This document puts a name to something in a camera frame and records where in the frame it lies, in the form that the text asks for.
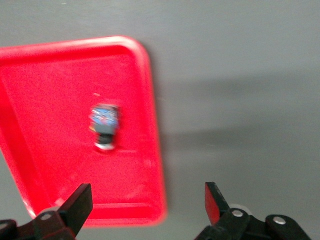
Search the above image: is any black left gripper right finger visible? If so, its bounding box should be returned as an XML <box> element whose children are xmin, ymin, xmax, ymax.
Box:
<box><xmin>194</xmin><ymin>181</ymin><xmax>313</xmax><ymax>240</ymax></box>

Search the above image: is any red push button switch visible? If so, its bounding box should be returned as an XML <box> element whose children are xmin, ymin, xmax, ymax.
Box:
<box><xmin>89</xmin><ymin>103</ymin><xmax>120</xmax><ymax>153</ymax></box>

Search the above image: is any red plastic tray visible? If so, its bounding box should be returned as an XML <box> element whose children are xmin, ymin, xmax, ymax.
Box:
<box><xmin>0</xmin><ymin>35</ymin><xmax>168</xmax><ymax>228</ymax></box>

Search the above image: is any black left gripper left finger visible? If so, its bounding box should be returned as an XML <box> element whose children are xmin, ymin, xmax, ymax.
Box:
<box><xmin>0</xmin><ymin>183</ymin><xmax>94</xmax><ymax>240</ymax></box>

